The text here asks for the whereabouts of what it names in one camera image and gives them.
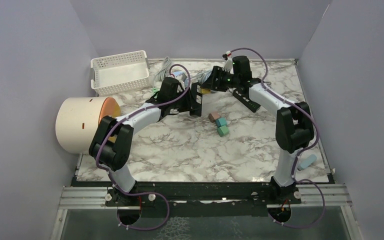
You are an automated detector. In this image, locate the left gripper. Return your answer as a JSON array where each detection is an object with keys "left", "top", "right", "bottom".
[{"left": 169, "top": 86, "right": 200, "bottom": 113}]

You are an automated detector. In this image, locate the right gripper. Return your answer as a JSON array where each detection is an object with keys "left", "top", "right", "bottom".
[{"left": 200, "top": 66, "right": 240, "bottom": 93}]

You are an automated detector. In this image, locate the black power strip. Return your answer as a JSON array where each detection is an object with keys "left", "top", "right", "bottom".
[
  {"left": 232, "top": 89, "right": 261, "bottom": 113},
  {"left": 189, "top": 82, "right": 203, "bottom": 117}
]

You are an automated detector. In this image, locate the pink plug adapter round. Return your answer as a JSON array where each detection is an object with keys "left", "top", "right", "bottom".
[{"left": 208, "top": 112, "right": 221, "bottom": 123}]

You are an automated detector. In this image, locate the yellow plug adapter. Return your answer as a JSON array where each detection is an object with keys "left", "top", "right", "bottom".
[{"left": 200, "top": 88, "right": 212, "bottom": 95}]

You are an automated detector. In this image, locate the teal plug adapter round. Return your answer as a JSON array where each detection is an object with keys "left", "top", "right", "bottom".
[{"left": 215, "top": 117, "right": 227, "bottom": 128}]

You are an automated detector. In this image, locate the blue round power socket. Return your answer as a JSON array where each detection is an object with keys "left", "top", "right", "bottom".
[{"left": 170, "top": 71, "right": 189, "bottom": 87}]

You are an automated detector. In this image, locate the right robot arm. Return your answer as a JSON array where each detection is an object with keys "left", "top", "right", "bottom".
[{"left": 202, "top": 53, "right": 315, "bottom": 204}]

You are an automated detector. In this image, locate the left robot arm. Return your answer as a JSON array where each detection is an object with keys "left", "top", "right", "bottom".
[{"left": 88, "top": 77, "right": 203, "bottom": 206}]

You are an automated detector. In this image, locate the green plug adapter white strip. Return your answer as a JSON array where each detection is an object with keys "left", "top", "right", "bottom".
[{"left": 152, "top": 87, "right": 159, "bottom": 94}]

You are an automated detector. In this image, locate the white plastic basket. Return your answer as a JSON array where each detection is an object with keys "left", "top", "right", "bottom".
[{"left": 90, "top": 50, "right": 151, "bottom": 96}]

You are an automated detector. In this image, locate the cream cylinder container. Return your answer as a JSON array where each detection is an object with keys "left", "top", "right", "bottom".
[{"left": 55, "top": 96, "right": 121, "bottom": 154}]

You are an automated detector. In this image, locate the light blue small device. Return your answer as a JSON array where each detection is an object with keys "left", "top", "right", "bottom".
[{"left": 297, "top": 154, "right": 317, "bottom": 171}]

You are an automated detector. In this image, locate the coiled blue cable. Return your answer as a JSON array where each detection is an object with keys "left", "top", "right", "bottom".
[{"left": 198, "top": 70, "right": 214, "bottom": 84}]

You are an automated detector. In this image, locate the grey cable left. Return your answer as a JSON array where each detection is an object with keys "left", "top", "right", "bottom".
[{"left": 150, "top": 57, "right": 175, "bottom": 87}]

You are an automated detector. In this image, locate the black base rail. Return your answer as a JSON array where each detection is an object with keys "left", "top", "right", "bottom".
[{"left": 71, "top": 177, "right": 302, "bottom": 220}]

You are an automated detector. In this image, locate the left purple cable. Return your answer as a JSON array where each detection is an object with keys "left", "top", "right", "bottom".
[{"left": 94, "top": 63, "right": 192, "bottom": 232}]

